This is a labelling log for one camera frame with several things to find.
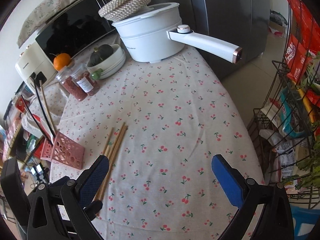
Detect wooden chopstick green print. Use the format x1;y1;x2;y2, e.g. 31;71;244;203
93;125;129;202

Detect pink perforated utensil holder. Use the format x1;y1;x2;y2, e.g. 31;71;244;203
40;131;85;170

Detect wooden chopstick long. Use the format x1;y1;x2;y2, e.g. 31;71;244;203
96;127;127;201

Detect wooden chopstick plain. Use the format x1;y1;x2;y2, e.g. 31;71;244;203
105;122;126;159

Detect black chopstick gold tip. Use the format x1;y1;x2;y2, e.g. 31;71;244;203
21;96;53;145
32;77;55;138

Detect red box on shelf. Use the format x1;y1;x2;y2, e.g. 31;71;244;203
33;142;44;159

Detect green leafy vegetables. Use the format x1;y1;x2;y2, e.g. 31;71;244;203
290;53;319;190

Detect blue plastic stool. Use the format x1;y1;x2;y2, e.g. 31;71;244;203
291;205;319;239

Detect red label snack jar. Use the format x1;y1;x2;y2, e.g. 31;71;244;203
12;93;30;113

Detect cherry print tablecloth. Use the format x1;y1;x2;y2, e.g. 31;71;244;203
41;46;264;239

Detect spice jar white label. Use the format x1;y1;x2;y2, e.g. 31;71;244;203
71;64;100;96

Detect spice jar red contents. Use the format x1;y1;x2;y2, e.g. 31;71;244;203
56;66;87;101

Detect cream air fryer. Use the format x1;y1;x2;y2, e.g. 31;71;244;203
15;42;57;94

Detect orange tangerine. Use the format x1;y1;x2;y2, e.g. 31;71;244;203
53;53;72;71

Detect dark green squash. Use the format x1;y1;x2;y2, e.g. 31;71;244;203
88;44;113;67

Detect black microwave oven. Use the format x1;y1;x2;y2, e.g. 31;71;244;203
36;0;114;61

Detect red plastic bag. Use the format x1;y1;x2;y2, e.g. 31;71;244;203
285;0;319;83

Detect white electric cooking pot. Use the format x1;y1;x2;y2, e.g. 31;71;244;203
112;2;242;63

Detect grey refrigerator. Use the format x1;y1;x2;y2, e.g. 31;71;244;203
151;0;270;80

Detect floral cloth cover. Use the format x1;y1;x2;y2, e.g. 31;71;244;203
17;0;76;47

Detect woven rattan basket lid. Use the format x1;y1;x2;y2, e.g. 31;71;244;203
98;0;151;22

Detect black wire rack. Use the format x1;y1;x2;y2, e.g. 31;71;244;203
248;0;319;209

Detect white bowl green handle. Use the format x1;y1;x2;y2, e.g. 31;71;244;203
87;44;126;80

